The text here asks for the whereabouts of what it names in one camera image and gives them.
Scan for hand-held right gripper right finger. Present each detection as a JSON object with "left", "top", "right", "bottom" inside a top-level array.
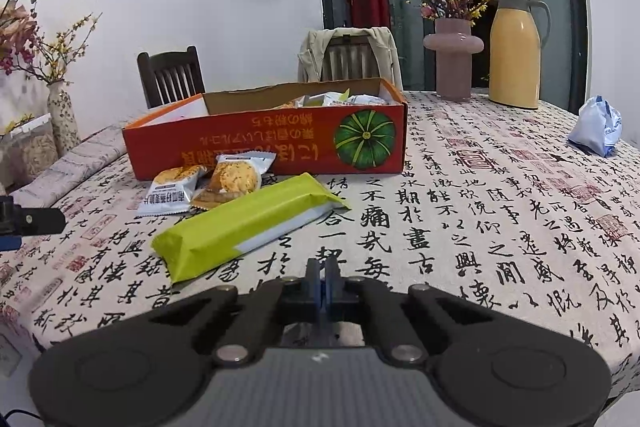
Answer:
[{"left": 327, "top": 258, "right": 523, "bottom": 365}]

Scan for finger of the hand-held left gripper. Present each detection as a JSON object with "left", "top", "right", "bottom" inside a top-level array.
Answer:
[{"left": 0, "top": 196, "right": 67, "bottom": 251}]

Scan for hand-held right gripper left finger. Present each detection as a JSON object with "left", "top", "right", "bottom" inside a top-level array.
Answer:
[{"left": 125, "top": 258, "right": 326, "bottom": 365}]

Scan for long green snack packet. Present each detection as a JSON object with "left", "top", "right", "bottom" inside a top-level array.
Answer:
[{"left": 151, "top": 173, "right": 352, "bottom": 285}]

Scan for white biscuit packet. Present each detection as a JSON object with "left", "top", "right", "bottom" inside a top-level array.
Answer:
[
  {"left": 207, "top": 153, "right": 278, "bottom": 196},
  {"left": 137, "top": 167, "right": 208, "bottom": 219}
]

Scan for orange cardboard box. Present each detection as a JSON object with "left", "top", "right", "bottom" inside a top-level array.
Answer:
[{"left": 122, "top": 78, "right": 408, "bottom": 181}]

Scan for pile of snack packets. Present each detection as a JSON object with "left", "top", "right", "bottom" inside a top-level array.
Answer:
[{"left": 272, "top": 88, "right": 398, "bottom": 110}]

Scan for clear patterned storage box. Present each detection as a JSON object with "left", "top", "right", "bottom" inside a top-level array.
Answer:
[{"left": 0, "top": 113, "right": 60, "bottom": 190}]

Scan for slim floral vase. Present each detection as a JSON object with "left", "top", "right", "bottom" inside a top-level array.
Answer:
[{"left": 46, "top": 80, "right": 82, "bottom": 152}]

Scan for thin yellow flower twigs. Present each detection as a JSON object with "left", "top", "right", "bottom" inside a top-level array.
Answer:
[{"left": 30, "top": 12, "right": 103, "bottom": 85}]

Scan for dark wooden chair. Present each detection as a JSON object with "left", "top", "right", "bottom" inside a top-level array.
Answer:
[{"left": 136, "top": 46, "right": 207, "bottom": 109}]

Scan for wooden slatted chair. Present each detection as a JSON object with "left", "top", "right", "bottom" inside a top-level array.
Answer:
[{"left": 320, "top": 34, "right": 388, "bottom": 82}]

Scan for chair with beige jacket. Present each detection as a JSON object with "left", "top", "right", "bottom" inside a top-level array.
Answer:
[{"left": 297, "top": 27, "right": 405, "bottom": 92}]

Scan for pink ringed vase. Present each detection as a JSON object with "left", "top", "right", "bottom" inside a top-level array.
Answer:
[{"left": 423, "top": 18, "right": 485, "bottom": 102}]

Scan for yellow thermos jug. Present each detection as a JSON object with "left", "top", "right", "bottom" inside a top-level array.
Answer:
[{"left": 488, "top": 0, "right": 551, "bottom": 110}]

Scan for blue and white plastic bag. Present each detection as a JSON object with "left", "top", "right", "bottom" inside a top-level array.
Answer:
[{"left": 567, "top": 96, "right": 623, "bottom": 158}]

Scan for dark framed glass door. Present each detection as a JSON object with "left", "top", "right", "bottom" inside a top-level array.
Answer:
[{"left": 313, "top": 0, "right": 588, "bottom": 112}]

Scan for black cable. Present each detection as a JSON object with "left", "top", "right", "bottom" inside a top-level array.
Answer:
[{"left": 0, "top": 408, "right": 48, "bottom": 427}]

